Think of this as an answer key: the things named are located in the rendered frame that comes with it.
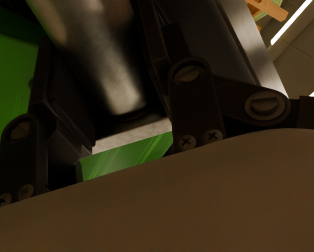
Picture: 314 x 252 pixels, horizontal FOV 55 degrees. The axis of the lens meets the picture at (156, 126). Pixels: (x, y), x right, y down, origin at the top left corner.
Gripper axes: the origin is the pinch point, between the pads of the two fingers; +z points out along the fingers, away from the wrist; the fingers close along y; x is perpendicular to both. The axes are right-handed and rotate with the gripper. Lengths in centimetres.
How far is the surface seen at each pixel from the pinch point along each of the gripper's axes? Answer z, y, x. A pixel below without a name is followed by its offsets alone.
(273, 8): 215, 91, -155
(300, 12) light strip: 460, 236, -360
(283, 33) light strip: 461, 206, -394
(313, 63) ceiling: 429, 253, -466
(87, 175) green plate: 2.2, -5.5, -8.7
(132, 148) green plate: 2.3, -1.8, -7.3
